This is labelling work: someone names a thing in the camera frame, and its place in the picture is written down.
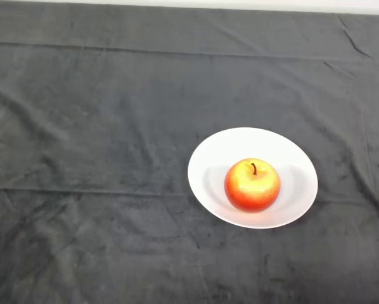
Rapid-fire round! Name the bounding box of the red yellow apple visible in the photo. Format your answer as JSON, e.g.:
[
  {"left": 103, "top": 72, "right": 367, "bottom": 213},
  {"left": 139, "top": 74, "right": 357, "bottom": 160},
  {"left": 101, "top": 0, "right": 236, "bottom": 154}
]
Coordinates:
[{"left": 224, "top": 158, "right": 281, "bottom": 213}]

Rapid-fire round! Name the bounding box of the white round plate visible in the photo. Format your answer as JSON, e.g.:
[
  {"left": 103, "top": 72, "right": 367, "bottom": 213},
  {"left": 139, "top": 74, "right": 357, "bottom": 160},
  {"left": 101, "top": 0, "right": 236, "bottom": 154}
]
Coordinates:
[{"left": 187, "top": 127, "right": 319, "bottom": 230}]

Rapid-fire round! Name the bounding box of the black cloth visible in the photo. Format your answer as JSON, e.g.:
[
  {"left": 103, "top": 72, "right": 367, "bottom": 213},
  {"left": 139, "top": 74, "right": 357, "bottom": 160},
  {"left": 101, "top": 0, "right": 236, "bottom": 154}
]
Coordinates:
[{"left": 0, "top": 0, "right": 379, "bottom": 304}]

